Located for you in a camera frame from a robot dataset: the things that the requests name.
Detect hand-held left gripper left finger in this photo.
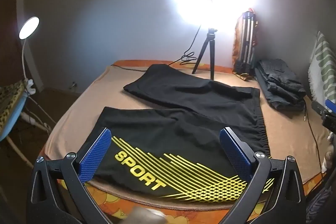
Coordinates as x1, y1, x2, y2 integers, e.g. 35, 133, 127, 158
30, 127, 116, 224

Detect light blue chair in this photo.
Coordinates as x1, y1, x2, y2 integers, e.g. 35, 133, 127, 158
0, 93, 36, 169

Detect stack of dark folded clothes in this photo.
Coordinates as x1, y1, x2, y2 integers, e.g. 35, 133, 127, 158
254, 58, 307, 111

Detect leopard print cloth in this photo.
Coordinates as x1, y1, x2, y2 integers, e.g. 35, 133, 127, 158
0, 80, 28, 132

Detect black ring light cable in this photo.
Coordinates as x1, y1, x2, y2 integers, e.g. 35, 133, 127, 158
112, 25, 202, 72

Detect black pants with yellow print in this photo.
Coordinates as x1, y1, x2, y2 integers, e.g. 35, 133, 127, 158
91, 64, 275, 199

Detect white desk lamp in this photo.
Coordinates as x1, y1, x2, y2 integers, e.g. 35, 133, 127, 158
19, 17, 40, 94

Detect small black tripod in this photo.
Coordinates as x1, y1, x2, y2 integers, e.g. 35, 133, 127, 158
192, 28, 219, 81

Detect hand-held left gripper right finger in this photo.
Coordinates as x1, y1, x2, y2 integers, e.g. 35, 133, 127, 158
219, 127, 306, 224

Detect beige bed blanket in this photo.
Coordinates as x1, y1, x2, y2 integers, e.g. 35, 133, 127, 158
43, 60, 324, 210

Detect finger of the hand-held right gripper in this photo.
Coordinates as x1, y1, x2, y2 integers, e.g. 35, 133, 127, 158
311, 99, 336, 115

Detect zebra striped clothing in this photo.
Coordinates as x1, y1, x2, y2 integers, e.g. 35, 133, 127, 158
306, 182, 332, 224

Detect black cable on bed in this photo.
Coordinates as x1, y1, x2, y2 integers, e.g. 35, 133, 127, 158
302, 98, 324, 174

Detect person's right hand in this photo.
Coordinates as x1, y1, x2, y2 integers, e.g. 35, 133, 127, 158
322, 135, 336, 172

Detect white cable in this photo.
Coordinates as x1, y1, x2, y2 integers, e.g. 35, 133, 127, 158
26, 94, 57, 132

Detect blurred brown object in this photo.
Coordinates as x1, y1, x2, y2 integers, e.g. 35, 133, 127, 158
130, 207, 167, 224

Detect folded silver tripod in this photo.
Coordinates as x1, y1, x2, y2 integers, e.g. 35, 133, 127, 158
235, 11, 256, 75

